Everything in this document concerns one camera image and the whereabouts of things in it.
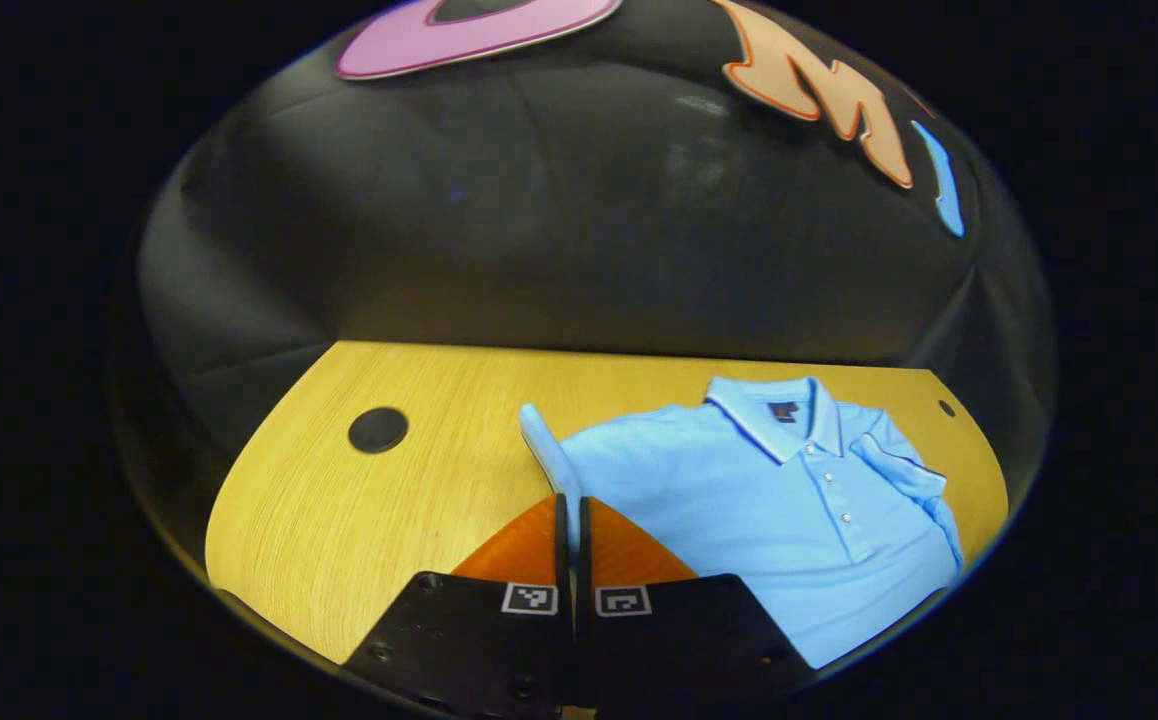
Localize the black backdrop cloth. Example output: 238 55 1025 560
109 0 1055 541

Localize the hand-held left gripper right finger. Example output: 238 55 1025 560
577 495 820 717

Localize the light blue polo T-shirt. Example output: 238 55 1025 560
519 375 967 669

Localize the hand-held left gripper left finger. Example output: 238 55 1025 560
339 493 573 720

